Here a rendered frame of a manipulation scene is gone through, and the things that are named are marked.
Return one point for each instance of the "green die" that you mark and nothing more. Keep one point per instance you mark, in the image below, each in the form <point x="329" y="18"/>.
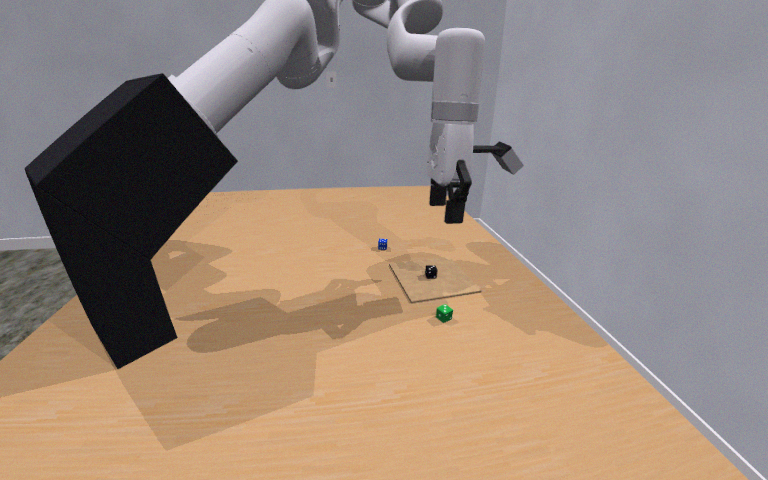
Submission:
<point x="444" y="313"/>

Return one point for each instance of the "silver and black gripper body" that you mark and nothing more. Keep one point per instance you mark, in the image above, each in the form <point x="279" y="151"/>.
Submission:
<point x="450" y="141"/>

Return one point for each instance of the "tan textured square mat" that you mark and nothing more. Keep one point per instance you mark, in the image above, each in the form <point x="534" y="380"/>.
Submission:
<point x="451" y="280"/>

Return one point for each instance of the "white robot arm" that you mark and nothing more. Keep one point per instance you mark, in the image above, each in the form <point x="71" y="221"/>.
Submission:
<point x="229" y="76"/>

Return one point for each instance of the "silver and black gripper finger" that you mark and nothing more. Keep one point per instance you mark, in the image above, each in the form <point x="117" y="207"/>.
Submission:
<point x="455" y="206"/>
<point x="437" y="194"/>

